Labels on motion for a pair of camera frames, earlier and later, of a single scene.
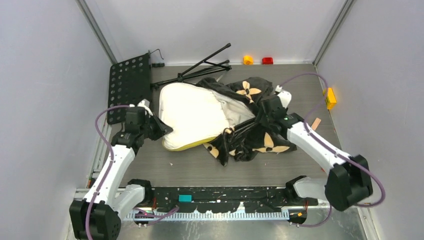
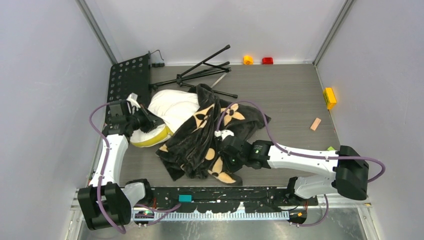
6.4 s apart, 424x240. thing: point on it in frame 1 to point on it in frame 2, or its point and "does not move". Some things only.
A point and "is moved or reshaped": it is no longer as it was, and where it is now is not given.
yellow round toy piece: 248,60 does not move
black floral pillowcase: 243,96 to 194,151
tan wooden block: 316,123 does not move
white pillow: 196,114 is moved or reshaped
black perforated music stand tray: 130,84 does not move
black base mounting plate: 230,199 does not move
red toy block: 267,60 does not move
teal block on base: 185,198 does not move
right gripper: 263,117 to 228,165
